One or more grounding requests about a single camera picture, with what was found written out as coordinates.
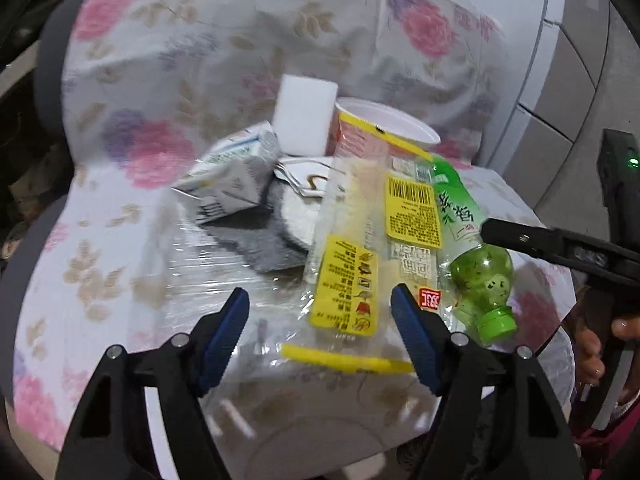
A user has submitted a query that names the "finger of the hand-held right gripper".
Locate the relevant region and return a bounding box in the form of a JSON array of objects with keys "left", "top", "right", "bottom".
[{"left": 481, "top": 217, "right": 640, "bottom": 287}]

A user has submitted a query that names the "orange paper bowl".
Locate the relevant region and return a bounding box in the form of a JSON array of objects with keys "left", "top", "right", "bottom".
[{"left": 327, "top": 97, "right": 442, "bottom": 161}]

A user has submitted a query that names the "clear plastic tray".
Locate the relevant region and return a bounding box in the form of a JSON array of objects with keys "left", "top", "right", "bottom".
[{"left": 140, "top": 200, "right": 441, "bottom": 441}]

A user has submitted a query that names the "white sponge block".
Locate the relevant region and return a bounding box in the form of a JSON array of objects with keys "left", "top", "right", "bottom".
[{"left": 271, "top": 74, "right": 338, "bottom": 157}]

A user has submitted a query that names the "crushed white milk carton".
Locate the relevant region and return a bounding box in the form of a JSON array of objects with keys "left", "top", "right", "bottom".
[{"left": 172, "top": 121, "right": 283, "bottom": 226}]

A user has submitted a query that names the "green plastic bottle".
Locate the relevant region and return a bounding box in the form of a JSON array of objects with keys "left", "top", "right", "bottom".
[{"left": 430, "top": 156, "right": 518, "bottom": 346}]

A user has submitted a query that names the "person's right hand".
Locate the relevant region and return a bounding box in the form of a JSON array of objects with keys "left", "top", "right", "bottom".
[{"left": 574, "top": 305, "right": 640, "bottom": 388}]

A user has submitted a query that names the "person's right forearm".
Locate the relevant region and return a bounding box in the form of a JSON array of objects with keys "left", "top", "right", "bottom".
[{"left": 570, "top": 390, "right": 640, "bottom": 480}]

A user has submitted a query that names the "clear bag barcode label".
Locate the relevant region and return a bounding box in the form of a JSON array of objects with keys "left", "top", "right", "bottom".
[{"left": 384, "top": 152, "right": 447, "bottom": 313}]

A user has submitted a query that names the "long clear wrapper yellow label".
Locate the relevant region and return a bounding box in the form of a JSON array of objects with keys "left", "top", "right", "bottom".
[{"left": 281, "top": 132, "right": 416, "bottom": 376}]

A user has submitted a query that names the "grey chair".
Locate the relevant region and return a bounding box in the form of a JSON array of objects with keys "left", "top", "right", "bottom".
[{"left": 0, "top": 0, "right": 88, "bottom": 411}]

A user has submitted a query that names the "grey cloth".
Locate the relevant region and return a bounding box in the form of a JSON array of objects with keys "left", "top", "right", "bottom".
[{"left": 200, "top": 180, "right": 312, "bottom": 274}]

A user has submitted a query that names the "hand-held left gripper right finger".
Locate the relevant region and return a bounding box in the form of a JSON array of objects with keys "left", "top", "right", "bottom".
[{"left": 390, "top": 284, "right": 583, "bottom": 480}]

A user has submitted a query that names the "floral printed cloth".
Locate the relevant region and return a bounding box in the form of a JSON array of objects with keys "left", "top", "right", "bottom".
[{"left": 10, "top": 0, "right": 578, "bottom": 461}]

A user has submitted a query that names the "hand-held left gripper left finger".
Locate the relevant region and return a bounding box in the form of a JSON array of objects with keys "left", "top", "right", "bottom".
[{"left": 55, "top": 287, "right": 251, "bottom": 480}]

